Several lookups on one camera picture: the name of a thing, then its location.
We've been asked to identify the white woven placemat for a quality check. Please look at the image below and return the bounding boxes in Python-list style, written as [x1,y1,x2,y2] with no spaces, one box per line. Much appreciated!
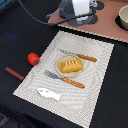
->
[14,31,114,128]

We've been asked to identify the grey pot with handles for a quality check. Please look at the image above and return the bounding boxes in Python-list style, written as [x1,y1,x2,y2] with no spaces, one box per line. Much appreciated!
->
[65,14,98,27]

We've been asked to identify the brown toy sausage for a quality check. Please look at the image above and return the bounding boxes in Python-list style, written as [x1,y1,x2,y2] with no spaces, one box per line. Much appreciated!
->
[5,67,24,81]

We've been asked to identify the yellow toy bread loaf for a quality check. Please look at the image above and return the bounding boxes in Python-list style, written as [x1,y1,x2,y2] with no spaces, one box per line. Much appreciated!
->
[61,59,83,73]

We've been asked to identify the grey saucepan on stove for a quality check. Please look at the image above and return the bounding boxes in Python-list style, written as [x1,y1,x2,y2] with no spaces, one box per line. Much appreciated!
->
[47,0,75,19]

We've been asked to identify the knife with wooden handle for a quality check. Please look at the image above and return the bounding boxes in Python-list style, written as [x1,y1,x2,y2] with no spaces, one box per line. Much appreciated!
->
[59,49,97,62]

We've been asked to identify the white toy fish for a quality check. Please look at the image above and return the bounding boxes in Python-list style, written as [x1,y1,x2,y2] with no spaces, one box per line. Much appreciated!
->
[37,88,61,101]

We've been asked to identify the fork with wooden handle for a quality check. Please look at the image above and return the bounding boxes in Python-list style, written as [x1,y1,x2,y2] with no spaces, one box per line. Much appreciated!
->
[44,70,85,88]

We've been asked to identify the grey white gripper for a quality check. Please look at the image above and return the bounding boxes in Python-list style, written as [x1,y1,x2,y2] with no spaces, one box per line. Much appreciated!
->
[71,0,98,22]

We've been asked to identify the beige bowl on stove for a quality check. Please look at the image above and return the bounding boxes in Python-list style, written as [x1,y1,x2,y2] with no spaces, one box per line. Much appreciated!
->
[119,5,128,30]

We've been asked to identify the round wooden plate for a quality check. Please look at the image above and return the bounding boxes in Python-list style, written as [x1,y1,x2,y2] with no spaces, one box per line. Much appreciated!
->
[55,54,83,77]

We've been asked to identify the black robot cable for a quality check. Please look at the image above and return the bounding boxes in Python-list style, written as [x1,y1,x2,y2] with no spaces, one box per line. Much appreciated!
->
[17,0,84,27]

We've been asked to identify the red toy tomato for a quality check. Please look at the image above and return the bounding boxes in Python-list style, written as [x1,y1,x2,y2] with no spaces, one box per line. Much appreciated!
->
[28,53,40,65]

